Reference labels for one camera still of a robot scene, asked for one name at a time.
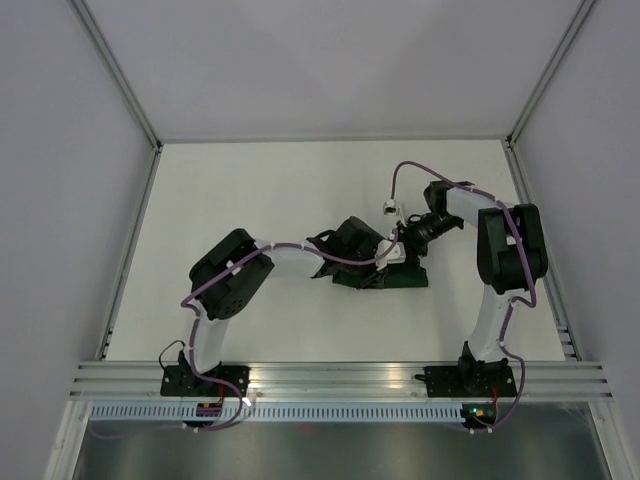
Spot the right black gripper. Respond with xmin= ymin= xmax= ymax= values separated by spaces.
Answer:
xmin=393 ymin=213 xmax=462 ymax=275

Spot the left aluminium frame post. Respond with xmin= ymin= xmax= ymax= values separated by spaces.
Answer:
xmin=67 ymin=0 xmax=162 ymax=151

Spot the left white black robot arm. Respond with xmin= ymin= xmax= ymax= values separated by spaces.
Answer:
xmin=180 ymin=217 xmax=398 ymax=396

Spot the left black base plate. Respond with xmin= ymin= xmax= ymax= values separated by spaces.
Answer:
xmin=160 ymin=364 xmax=250 ymax=398

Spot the white slotted cable duct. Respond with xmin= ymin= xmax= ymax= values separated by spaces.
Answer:
xmin=91 ymin=402 xmax=463 ymax=423

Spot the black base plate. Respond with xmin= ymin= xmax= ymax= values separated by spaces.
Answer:
xmin=160 ymin=364 xmax=250 ymax=398
xmin=415 ymin=366 xmax=517 ymax=398

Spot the aluminium frame post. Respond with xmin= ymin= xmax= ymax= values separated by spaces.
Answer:
xmin=67 ymin=0 xmax=162 ymax=151
xmin=504 ymin=0 xmax=604 ymax=146

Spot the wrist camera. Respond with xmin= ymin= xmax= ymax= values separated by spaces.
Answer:
xmin=383 ymin=199 xmax=403 ymax=217
xmin=375 ymin=239 xmax=406 ymax=271

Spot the aluminium rail beam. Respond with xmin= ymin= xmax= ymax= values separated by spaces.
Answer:
xmin=69 ymin=361 xmax=613 ymax=403

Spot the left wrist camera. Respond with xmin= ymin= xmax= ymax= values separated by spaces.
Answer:
xmin=375 ymin=239 xmax=406 ymax=271

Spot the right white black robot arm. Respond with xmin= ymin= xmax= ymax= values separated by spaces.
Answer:
xmin=402 ymin=181 xmax=548 ymax=395

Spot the right aluminium frame post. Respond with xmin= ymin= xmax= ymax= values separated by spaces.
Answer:
xmin=504 ymin=0 xmax=604 ymax=146

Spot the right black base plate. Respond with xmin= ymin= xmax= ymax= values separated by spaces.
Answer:
xmin=415 ymin=366 xmax=517 ymax=398

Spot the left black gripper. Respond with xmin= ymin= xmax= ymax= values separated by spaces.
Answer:
xmin=341 ymin=245 xmax=390 ymax=292

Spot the dark green cloth napkin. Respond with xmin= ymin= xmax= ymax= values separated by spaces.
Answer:
xmin=331 ymin=236 xmax=429 ymax=290

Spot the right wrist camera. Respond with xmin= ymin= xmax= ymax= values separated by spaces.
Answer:
xmin=383 ymin=199 xmax=403 ymax=217

